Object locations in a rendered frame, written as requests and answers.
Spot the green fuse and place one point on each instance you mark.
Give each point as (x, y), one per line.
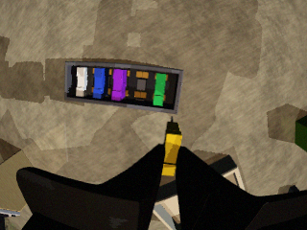
(159, 86)

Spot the yellow fuse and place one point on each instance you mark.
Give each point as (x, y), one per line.
(172, 144)

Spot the purple fuse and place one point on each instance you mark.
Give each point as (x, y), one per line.
(118, 92)

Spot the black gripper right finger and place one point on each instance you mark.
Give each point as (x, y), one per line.
(208, 201)

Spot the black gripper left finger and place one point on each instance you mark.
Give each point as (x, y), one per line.
(125, 202)

